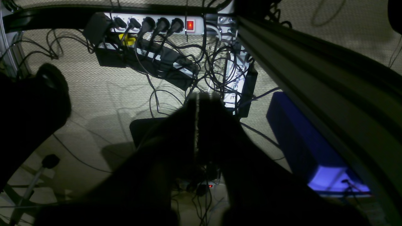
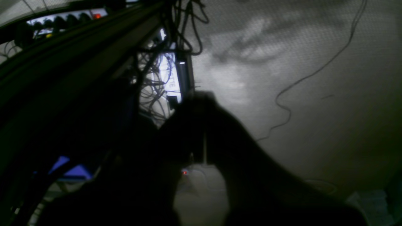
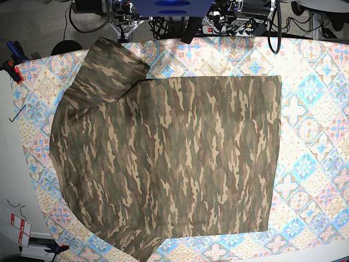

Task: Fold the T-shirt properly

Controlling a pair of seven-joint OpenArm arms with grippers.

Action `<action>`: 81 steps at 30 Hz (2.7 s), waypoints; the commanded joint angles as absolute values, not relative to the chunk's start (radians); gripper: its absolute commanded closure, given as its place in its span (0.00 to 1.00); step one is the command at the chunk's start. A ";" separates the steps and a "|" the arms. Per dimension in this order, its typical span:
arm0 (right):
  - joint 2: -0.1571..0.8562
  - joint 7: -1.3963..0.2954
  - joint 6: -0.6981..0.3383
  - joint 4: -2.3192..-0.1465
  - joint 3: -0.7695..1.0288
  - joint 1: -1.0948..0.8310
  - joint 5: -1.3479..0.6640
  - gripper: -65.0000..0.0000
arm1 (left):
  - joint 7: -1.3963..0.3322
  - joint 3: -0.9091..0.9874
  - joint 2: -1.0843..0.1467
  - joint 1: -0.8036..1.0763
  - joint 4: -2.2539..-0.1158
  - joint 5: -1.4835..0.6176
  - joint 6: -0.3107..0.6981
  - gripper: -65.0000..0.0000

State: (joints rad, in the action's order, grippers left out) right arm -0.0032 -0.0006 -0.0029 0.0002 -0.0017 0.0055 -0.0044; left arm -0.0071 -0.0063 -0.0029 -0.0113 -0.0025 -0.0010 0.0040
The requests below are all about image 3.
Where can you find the blue clamp bottom left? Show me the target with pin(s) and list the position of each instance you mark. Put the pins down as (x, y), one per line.
(56, 250)

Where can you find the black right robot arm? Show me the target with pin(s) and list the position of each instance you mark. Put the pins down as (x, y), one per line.
(100, 7)

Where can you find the camouflage T-shirt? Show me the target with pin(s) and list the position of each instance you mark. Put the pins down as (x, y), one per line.
(143, 160)

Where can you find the red black clamp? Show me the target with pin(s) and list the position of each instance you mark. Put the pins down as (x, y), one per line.
(13, 71)

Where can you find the black round stand base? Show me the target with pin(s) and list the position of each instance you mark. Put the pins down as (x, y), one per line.
(65, 46)

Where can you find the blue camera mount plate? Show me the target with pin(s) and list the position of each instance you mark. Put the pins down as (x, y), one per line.
(193, 8)

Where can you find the red white paper tag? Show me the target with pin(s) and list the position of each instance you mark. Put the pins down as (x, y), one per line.
(23, 228)

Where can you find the blue handled clamp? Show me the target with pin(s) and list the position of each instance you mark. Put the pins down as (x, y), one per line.
(18, 54)

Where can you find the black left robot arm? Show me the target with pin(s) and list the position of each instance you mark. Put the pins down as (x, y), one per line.
(249, 7)

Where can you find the white power strip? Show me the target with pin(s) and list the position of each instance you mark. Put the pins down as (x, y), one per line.
(233, 27)

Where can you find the patterned tile tablecloth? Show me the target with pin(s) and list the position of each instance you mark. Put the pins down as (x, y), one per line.
(310, 198)

